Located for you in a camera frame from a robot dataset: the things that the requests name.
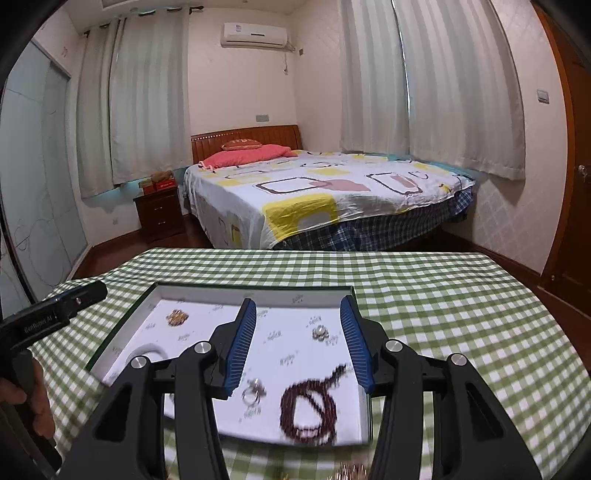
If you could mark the wooden bed headboard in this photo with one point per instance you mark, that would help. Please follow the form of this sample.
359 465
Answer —
217 138

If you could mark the gold brooch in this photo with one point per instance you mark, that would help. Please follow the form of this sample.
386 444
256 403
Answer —
178 317

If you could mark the wide white curtain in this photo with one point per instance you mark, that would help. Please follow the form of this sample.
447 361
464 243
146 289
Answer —
150 101
461 92

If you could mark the wall light switch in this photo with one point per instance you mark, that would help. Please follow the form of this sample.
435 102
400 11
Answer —
543 96

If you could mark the red box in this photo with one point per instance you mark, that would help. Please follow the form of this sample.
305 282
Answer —
165 185

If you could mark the blue plaid bed skirt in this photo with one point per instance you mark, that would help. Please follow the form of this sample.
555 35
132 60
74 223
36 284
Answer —
392 226

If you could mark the narrow white curtain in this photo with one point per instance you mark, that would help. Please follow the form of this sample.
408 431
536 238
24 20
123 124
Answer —
369 78
97 115

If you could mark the brown furry item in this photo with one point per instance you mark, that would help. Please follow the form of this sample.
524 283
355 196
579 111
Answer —
161 176

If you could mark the metal door knob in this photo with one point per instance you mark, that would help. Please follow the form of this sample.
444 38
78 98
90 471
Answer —
582 173

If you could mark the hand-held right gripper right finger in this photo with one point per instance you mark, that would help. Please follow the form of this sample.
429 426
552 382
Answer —
355 346

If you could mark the bed with patterned cover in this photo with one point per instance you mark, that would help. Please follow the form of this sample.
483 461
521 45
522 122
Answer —
323 194

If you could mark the dark box with white lining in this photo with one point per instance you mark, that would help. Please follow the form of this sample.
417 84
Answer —
286 323

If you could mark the small silver flower earring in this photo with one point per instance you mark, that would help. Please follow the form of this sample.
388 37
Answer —
319 333

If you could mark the dark wooden nightstand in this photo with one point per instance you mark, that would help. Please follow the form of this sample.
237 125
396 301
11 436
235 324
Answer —
159 217

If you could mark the white jade bangle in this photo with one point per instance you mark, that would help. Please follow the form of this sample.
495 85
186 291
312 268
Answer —
159 351

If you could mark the white air conditioner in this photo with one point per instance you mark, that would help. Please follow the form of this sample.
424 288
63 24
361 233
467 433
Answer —
254 34

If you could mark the green checked tablecloth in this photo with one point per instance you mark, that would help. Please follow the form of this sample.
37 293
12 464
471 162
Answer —
438 300

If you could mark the dark curtain rod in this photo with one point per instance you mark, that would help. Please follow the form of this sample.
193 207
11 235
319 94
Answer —
184 9

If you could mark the frosted glass sliding wardrobe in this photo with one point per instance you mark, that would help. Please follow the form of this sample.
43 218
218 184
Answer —
37 184

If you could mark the brown cushion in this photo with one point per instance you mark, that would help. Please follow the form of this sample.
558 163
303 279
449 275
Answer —
240 144

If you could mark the brown wooden door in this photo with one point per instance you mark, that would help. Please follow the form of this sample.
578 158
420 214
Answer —
572 207

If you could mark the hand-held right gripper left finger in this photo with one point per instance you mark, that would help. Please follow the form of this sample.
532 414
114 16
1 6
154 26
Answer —
240 346

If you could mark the tan box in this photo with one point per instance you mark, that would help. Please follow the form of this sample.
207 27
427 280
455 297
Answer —
147 187

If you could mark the pink pillow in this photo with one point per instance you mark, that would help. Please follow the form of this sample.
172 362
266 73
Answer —
244 156

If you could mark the person's left hand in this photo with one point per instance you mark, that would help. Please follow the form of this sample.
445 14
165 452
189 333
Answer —
44 406

